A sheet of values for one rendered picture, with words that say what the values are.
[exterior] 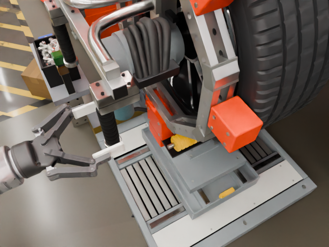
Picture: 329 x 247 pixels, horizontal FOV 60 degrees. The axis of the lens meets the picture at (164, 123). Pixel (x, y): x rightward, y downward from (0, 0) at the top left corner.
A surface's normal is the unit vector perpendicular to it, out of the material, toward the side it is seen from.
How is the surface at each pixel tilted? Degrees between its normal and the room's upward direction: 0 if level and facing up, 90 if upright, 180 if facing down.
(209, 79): 90
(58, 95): 0
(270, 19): 52
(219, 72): 45
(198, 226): 0
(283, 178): 0
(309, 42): 64
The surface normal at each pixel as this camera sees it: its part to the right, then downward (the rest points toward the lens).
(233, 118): 0.00, -0.58
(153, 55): 0.07, 0.29
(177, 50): 0.45, 0.48
